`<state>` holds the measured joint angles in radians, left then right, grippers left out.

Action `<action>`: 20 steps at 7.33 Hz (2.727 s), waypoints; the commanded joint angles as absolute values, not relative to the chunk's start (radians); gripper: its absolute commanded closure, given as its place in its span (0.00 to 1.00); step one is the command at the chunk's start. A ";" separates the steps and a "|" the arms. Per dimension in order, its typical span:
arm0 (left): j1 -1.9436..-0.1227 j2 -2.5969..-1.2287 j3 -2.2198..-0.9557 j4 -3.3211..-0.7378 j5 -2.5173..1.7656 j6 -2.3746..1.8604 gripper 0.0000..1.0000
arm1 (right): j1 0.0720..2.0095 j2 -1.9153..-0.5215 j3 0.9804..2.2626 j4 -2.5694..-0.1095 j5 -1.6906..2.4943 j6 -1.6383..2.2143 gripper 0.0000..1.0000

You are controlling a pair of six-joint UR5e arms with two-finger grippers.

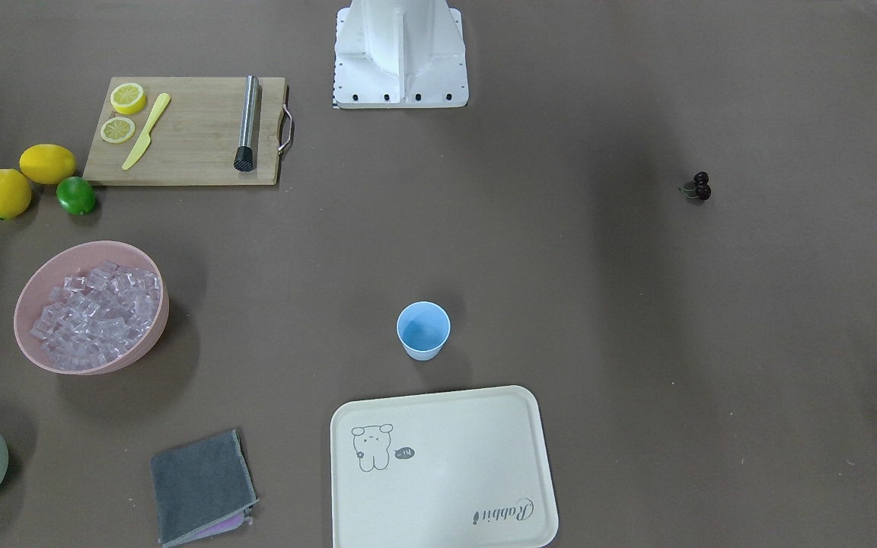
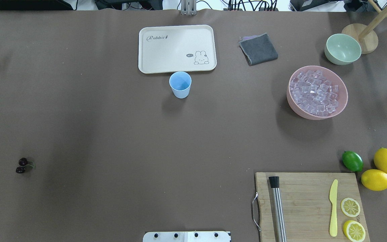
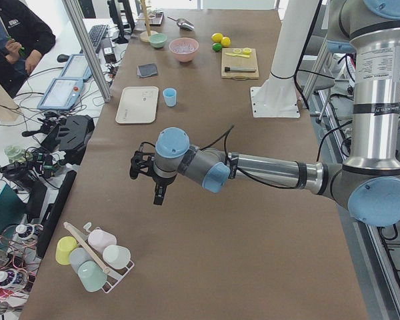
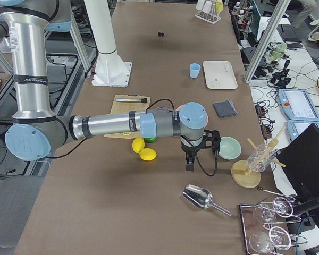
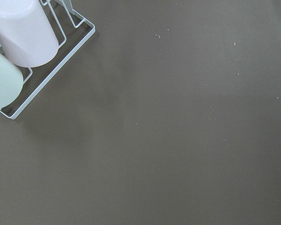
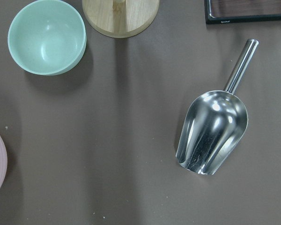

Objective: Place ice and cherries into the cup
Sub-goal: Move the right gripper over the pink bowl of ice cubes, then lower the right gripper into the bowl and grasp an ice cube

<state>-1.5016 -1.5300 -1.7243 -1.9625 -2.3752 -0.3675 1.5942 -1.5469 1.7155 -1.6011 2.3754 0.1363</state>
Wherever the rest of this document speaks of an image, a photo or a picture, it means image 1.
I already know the cream rabbit tray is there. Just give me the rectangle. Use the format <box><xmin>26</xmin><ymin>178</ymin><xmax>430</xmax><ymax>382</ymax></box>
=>
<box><xmin>330</xmin><ymin>385</ymin><xmax>558</xmax><ymax>547</ymax></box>

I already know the bamboo cutting board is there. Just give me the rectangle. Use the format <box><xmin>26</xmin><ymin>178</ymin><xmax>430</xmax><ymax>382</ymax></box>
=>
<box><xmin>82</xmin><ymin>76</ymin><xmax>292</xmax><ymax>186</ymax></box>

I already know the steel muddler black tip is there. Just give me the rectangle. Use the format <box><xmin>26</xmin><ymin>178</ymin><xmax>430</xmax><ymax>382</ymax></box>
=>
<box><xmin>233</xmin><ymin>75</ymin><xmax>259</xmax><ymax>173</ymax></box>

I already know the lemon slice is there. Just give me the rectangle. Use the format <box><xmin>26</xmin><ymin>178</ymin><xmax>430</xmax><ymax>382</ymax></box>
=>
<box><xmin>98</xmin><ymin>116</ymin><xmax>136</xmax><ymax>145</ymax></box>

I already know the clear ice cubes pile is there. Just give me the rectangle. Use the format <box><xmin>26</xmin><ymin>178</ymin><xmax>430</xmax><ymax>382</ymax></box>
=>
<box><xmin>29</xmin><ymin>260</ymin><xmax>163</xmax><ymax>371</ymax></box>

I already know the yellow plastic knife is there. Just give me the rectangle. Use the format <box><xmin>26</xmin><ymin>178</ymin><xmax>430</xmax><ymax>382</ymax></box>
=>
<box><xmin>121</xmin><ymin>93</ymin><xmax>171</xmax><ymax>170</ymax></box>

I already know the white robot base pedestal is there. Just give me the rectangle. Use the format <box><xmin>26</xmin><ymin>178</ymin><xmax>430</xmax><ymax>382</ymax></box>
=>
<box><xmin>332</xmin><ymin>1</ymin><xmax>470</xmax><ymax>109</ymax></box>

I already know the whole yellow lemon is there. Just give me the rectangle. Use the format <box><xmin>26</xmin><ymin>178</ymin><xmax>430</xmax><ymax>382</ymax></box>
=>
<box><xmin>20</xmin><ymin>143</ymin><xmax>77</xmax><ymax>185</ymax></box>
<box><xmin>0</xmin><ymin>169</ymin><xmax>33</xmax><ymax>221</ymax></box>

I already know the pink bowl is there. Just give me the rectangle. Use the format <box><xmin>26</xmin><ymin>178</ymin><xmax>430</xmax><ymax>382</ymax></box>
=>
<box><xmin>11</xmin><ymin>241</ymin><xmax>168</xmax><ymax>377</ymax></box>

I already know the grey folded cloth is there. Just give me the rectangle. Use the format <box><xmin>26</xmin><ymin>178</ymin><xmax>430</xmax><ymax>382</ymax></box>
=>
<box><xmin>150</xmin><ymin>428</ymin><xmax>258</xmax><ymax>547</ymax></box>

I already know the light blue plastic cup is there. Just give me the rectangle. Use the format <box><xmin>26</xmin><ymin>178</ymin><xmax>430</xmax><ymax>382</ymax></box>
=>
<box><xmin>396</xmin><ymin>301</ymin><xmax>451</xmax><ymax>362</ymax></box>

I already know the green lime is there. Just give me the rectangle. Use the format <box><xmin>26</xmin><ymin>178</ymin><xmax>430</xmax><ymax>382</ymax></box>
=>
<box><xmin>56</xmin><ymin>176</ymin><xmax>97</xmax><ymax>215</ymax></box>

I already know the lemon half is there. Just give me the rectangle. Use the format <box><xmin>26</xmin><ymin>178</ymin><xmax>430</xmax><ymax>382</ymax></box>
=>
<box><xmin>109</xmin><ymin>82</ymin><xmax>147</xmax><ymax>116</ymax></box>

